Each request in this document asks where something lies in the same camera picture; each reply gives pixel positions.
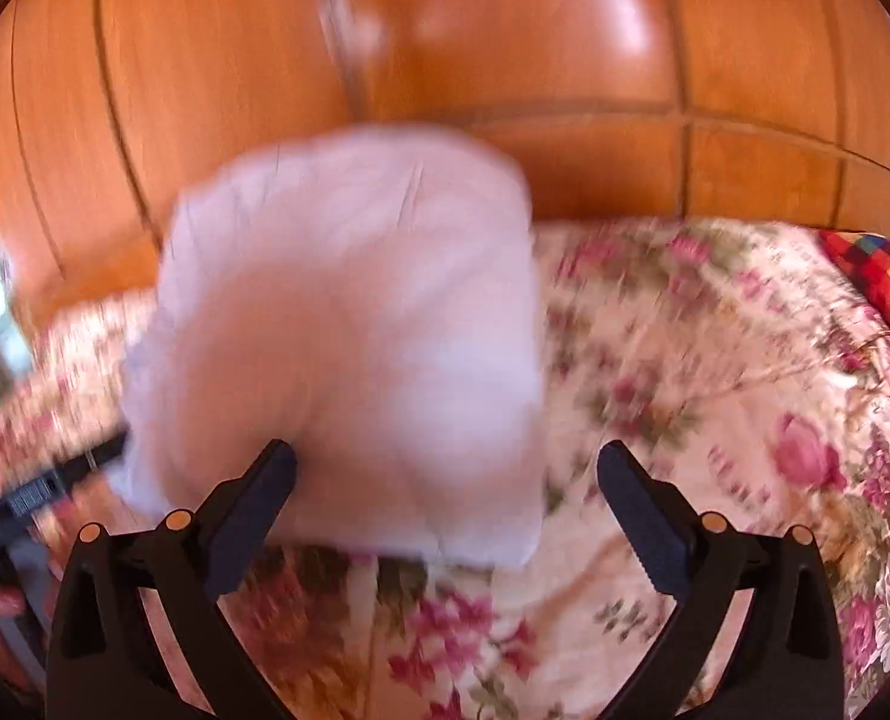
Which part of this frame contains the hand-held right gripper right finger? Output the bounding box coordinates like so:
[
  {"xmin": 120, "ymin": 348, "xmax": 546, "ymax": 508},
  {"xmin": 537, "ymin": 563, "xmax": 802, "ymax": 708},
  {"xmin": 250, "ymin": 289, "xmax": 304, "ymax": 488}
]
[{"xmin": 596, "ymin": 441, "xmax": 844, "ymax": 720}]

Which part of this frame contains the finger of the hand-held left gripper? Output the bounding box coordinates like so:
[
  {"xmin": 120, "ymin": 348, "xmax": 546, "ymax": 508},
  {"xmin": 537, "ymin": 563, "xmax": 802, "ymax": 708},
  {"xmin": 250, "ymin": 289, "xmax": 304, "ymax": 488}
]
[{"xmin": 4, "ymin": 427, "xmax": 133, "ymax": 520}]

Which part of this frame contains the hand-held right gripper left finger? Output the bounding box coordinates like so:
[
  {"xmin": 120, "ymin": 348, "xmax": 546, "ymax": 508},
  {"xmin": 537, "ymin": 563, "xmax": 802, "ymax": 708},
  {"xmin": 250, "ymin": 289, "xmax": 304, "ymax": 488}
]
[{"xmin": 44, "ymin": 439, "xmax": 299, "ymax": 720}]

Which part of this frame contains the floral bedspread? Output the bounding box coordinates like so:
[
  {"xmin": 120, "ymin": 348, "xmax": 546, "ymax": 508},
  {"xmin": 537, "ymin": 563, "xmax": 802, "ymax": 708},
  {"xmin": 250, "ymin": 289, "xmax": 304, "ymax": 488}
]
[{"xmin": 0, "ymin": 216, "xmax": 890, "ymax": 720}]

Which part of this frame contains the checkered colourful pillow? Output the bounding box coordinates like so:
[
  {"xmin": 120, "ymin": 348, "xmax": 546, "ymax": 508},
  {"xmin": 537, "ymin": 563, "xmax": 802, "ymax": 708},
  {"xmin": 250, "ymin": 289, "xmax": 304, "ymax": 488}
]
[{"xmin": 818, "ymin": 228, "xmax": 890, "ymax": 370}]

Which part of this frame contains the wooden headboard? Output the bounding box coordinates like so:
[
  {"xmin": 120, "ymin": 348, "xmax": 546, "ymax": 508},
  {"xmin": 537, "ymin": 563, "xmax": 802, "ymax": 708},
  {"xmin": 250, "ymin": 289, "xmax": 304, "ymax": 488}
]
[{"xmin": 0, "ymin": 0, "xmax": 890, "ymax": 342}]

